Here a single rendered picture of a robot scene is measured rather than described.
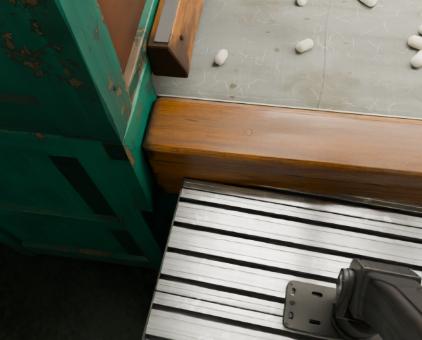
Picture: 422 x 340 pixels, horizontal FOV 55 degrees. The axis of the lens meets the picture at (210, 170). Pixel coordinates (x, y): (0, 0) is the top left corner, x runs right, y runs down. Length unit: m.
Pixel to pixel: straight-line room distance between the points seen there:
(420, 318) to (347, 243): 0.31
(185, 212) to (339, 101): 0.33
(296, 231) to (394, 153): 0.19
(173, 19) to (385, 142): 0.38
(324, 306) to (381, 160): 0.23
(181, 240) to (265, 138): 0.21
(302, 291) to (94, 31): 0.46
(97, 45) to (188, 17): 0.28
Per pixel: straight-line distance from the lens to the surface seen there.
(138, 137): 0.64
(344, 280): 0.54
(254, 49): 0.79
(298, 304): 0.65
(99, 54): 0.47
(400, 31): 0.88
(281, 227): 0.68
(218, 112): 0.67
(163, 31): 0.65
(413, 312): 0.42
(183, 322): 0.65
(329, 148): 0.65
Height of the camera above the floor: 1.31
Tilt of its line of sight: 63 degrees down
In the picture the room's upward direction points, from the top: 5 degrees counter-clockwise
